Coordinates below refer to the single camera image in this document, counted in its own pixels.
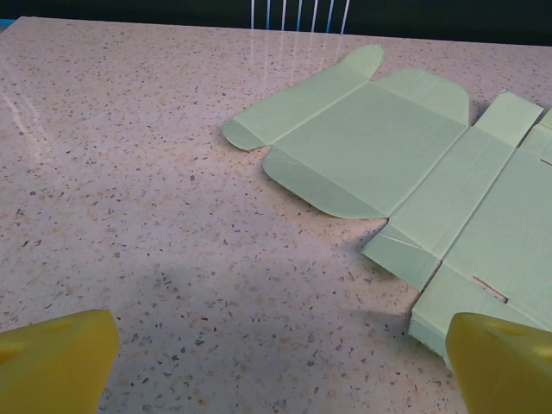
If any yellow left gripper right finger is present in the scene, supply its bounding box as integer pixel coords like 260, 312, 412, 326
445, 313, 552, 414

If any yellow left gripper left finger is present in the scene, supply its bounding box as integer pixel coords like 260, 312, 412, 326
0, 309, 120, 414

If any light green paper box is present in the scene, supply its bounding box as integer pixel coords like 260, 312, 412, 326
221, 44, 552, 372

